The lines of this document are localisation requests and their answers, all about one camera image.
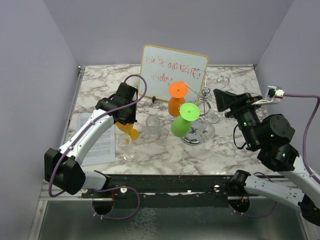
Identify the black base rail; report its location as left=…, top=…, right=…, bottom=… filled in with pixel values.
left=81, top=174, right=247, bottom=209

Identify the orange wine glass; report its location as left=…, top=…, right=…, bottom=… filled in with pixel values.
left=168, top=81, right=188, bottom=117

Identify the clear wine glass back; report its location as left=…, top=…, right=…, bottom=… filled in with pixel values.
left=145, top=115, right=160, bottom=136

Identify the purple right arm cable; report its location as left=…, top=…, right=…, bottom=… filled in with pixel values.
left=283, top=92, right=320, bottom=181

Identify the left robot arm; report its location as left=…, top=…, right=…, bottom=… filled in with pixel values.
left=44, top=82, right=138, bottom=198

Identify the yellow framed whiteboard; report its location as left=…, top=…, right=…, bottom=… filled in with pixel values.
left=139, top=44, right=209, bottom=101

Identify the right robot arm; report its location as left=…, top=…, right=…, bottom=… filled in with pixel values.
left=213, top=86, right=320, bottom=226

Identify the chrome wine glass rack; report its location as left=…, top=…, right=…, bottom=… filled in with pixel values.
left=181, top=68, right=217, bottom=146

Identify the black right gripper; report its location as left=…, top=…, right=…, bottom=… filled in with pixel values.
left=212, top=88, right=261, bottom=149

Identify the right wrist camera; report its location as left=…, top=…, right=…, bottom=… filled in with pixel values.
left=253, top=85, right=285, bottom=106

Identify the clear wine glass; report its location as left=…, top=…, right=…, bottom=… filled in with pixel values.
left=145, top=115, right=160, bottom=136
left=198, top=109, right=225, bottom=141
left=116, top=133, right=135, bottom=160

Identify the printed paper sheet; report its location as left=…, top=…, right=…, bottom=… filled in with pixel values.
left=70, top=110, right=116, bottom=166

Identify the yellow-orange wine glass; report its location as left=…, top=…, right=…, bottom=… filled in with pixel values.
left=115, top=122, right=139, bottom=141

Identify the green wine glass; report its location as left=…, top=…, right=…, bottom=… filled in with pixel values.
left=171, top=102, right=200, bottom=138

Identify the clear wine glass front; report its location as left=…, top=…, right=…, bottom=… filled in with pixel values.
left=116, top=133, right=135, bottom=160

